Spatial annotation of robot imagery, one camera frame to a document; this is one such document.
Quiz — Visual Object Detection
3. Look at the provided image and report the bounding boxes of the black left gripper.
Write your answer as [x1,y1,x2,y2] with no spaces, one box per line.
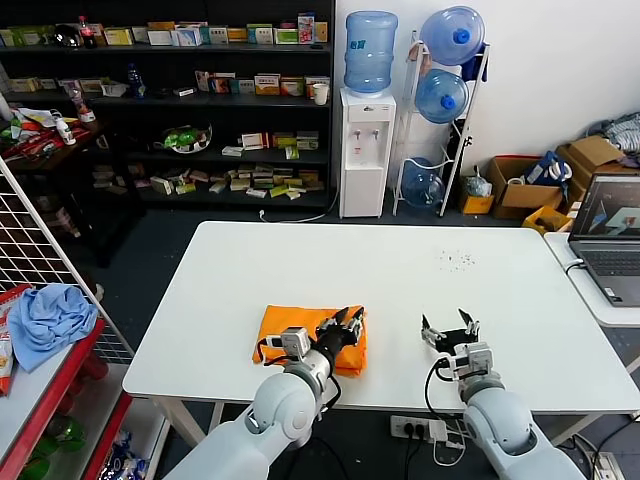
[316,307,367,359]

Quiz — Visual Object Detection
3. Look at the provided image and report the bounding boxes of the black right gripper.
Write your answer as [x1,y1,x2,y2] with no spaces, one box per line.
[420,308,484,355]

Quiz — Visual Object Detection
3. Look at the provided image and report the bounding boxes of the orange t-shirt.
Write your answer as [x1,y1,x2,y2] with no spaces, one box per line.
[250,304,369,379]

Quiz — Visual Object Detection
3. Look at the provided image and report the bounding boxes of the striped clothes pile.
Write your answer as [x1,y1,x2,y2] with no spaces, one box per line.
[586,112,640,155]

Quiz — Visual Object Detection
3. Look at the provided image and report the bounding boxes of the scattered dark crumbs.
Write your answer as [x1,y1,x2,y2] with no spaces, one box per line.
[433,248,477,274]

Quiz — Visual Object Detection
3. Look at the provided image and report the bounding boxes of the white power strip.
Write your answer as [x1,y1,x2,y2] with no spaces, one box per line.
[389,415,467,445]
[591,451,622,475]

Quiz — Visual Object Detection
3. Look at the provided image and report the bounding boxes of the clear plastic bag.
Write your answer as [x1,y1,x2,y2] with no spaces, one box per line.
[463,173,495,200]

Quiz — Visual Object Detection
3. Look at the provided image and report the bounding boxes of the blue water jug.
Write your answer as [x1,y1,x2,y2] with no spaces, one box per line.
[400,157,447,209]
[342,10,400,98]
[413,68,471,126]
[418,5,487,67]

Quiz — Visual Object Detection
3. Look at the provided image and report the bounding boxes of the red edged cardboard box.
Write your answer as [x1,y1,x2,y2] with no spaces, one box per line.
[486,156,565,222]

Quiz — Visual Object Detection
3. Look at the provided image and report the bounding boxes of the white water dispenser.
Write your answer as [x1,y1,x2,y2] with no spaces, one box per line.
[338,87,397,220]

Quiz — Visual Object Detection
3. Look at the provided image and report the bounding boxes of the grey open laptop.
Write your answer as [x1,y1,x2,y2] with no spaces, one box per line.
[567,173,640,308]

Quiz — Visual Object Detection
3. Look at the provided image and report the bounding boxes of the blue white bag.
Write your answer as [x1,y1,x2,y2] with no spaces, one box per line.
[523,151,575,190]

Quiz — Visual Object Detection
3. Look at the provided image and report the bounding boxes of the white red striped box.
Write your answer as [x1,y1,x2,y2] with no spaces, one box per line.
[241,132,274,151]

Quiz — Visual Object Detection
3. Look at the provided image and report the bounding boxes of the white metal jug rack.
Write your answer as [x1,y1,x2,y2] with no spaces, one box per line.
[391,28,492,219]

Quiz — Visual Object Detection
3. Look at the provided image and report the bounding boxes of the tan open cardboard box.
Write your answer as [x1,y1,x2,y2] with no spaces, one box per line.
[556,136,627,202]

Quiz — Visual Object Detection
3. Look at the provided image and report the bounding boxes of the bowl of green packets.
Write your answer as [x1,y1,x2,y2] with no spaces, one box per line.
[152,124,215,156]

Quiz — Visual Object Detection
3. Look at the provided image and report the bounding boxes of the orange white medicine box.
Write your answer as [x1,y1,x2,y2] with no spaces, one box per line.
[304,75,331,99]

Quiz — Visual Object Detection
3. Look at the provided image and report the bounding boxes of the dark blue hanging cloth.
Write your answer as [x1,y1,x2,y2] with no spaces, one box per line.
[460,53,491,84]

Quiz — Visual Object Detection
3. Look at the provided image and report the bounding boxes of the red orange medicine box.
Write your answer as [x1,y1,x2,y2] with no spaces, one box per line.
[208,73,236,95]

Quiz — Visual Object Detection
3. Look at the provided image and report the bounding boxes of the black shelving unit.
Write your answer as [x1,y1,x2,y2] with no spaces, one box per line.
[0,0,336,211]

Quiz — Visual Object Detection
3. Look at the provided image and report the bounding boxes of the light blue crumpled cloth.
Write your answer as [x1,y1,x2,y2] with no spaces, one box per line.
[7,283,100,373]

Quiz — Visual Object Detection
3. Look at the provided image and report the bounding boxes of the red metal cart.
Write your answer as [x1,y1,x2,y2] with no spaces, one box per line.
[0,316,135,480]

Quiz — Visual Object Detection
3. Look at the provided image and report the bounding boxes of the green plastic bottle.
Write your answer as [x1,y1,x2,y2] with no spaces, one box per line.
[29,413,87,480]

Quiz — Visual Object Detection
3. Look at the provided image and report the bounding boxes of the pink colourful tall box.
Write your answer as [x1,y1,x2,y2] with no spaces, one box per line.
[297,13,317,44]

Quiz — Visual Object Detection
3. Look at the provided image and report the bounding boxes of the blue plastic bottle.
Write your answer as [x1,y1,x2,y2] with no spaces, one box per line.
[126,62,147,99]

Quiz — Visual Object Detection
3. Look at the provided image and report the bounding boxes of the dark wooden desk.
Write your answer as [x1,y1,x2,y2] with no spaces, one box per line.
[0,118,147,269]

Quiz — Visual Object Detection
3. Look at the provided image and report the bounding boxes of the blue white medicine box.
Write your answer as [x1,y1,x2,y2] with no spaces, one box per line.
[171,25,206,48]

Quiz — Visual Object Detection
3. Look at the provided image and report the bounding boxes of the red white snack bag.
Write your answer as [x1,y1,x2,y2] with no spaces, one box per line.
[0,283,32,397]

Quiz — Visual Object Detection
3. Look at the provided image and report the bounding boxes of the white plastic bottle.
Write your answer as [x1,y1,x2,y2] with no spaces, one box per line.
[52,113,78,147]

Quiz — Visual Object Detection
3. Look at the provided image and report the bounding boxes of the pink drink bottle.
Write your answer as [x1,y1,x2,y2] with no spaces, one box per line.
[68,86,96,123]

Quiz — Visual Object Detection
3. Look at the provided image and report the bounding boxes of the red snack packet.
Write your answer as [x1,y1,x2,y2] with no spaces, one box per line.
[13,126,92,157]

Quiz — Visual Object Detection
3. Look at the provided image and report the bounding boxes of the cola bottle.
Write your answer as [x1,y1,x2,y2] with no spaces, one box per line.
[77,15,100,50]

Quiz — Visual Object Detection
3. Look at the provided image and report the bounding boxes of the shiny dark round bowl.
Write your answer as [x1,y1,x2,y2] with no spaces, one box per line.
[52,23,82,49]

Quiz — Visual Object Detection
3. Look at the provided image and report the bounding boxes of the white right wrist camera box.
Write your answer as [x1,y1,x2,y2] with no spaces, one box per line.
[451,341,495,382]

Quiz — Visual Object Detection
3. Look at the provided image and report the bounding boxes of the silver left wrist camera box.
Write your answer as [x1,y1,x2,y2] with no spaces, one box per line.
[266,326,312,360]

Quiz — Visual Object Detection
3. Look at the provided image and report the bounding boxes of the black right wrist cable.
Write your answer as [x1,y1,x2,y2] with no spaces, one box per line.
[423,351,470,417]

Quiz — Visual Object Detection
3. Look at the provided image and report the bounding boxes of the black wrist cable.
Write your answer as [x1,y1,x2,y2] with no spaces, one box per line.
[423,351,470,417]
[253,338,286,369]

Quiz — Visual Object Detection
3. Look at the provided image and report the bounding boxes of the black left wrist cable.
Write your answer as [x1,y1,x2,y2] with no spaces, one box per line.
[253,338,286,369]

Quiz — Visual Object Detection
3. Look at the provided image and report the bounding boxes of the white floor cable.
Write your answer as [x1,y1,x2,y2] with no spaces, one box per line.
[258,198,341,224]

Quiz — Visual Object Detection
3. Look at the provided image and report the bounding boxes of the black floor cable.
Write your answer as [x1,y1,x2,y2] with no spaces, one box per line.
[299,436,354,480]

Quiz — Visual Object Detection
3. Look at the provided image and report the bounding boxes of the white wire grid panel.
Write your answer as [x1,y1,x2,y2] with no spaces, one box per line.
[0,148,137,364]

